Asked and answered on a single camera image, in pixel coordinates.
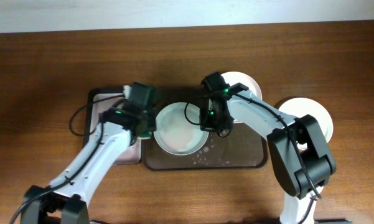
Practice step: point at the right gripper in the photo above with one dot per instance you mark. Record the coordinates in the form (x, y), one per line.
(206, 125)

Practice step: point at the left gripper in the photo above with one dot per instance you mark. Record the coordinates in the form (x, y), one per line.
(152, 117)

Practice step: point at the green and yellow sponge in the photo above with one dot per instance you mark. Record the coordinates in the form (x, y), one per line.
(145, 136)

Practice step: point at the pale green plate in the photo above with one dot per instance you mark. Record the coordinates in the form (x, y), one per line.
(176, 132)

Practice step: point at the cream white plate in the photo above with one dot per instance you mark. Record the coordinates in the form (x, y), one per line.
(300, 107)

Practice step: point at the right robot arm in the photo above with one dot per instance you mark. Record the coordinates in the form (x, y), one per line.
(301, 157)

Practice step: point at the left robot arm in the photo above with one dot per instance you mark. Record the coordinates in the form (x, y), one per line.
(66, 198)

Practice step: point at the small black sponge tray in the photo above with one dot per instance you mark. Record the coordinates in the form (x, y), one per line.
(133, 153)

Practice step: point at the pale pink plate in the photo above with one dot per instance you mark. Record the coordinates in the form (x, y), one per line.
(233, 78)

